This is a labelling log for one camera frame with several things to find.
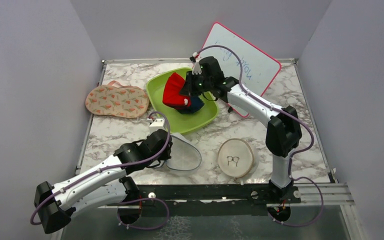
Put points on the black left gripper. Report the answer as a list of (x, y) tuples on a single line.
[(167, 157)]

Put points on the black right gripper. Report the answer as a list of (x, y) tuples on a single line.
[(187, 88)]

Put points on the dark blue lace bra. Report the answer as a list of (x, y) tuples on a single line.
[(191, 105)]

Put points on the red bra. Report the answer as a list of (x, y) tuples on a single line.
[(171, 93)]

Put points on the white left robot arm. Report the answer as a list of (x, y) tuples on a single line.
[(108, 182)]

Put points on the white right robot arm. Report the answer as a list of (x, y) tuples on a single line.
[(283, 131)]

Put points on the green plastic tray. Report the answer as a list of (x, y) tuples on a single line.
[(180, 123)]

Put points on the floral peach fabric pouch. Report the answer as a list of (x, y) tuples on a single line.
[(116, 100)]

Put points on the pink framed whiteboard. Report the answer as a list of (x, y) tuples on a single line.
[(240, 59)]

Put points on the round beige glasses pouch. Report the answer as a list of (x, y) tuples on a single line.
[(237, 158)]

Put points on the black front mounting rail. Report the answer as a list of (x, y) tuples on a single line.
[(198, 200)]

